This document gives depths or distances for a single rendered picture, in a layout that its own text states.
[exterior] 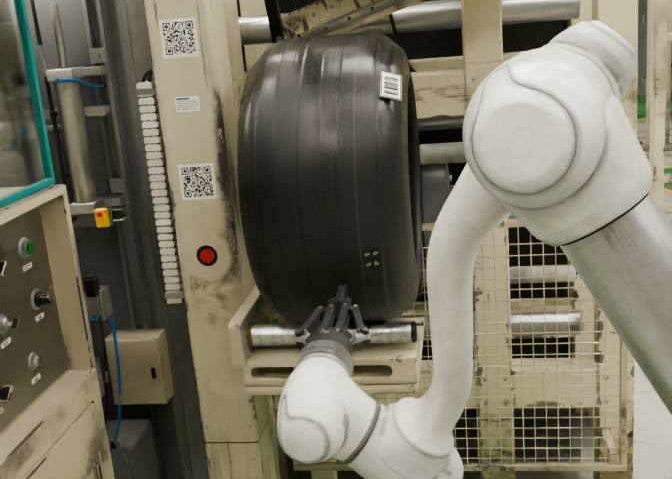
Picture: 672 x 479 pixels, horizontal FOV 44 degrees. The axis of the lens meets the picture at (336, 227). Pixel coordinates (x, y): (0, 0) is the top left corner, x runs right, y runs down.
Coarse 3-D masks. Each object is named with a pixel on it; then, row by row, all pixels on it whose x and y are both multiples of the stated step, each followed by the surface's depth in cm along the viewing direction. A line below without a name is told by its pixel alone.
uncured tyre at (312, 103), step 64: (256, 64) 162; (320, 64) 154; (384, 64) 154; (256, 128) 150; (320, 128) 147; (384, 128) 147; (256, 192) 149; (320, 192) 146; (384, 192) 146; (256, 256) 154; (320, 256) 150; (384, 256) 150; (384, 320) 168
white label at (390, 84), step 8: (384, 72) 151; (384, 80) 150; (392, 80) 151; (400, 80) 151; (384, 88) 149; (392, 88) 150; (400, 88) 150; (384, 96) 148; (392, 96) 149; (400, 96) 149
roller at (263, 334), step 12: (264, 324) 172; (276, 324) 172; (288, 324) 171; (300, 324) 171; (348, 324) 169; (372, 324) 168; (384, 324) 167; (396, 324) 167; (408, 324) 166; (252, 336) 171; (264, 336) 170; (276, 336) 170; (288, 336) 169; (372, 336) 167; (384, 336) 166; (396, 336) 166; (408, 336) 166
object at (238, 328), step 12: (252, 300) 179; (264, 300) 187; (240, 312) 173; (252, 312) 176; (264, 312) 186; (276, 312) 198; (228, 324) 167; (240, 324) 167; (252, 324) 174; (240, 336) 167; (240, 348) 168; (252, 348) 173; (240, 360) 168
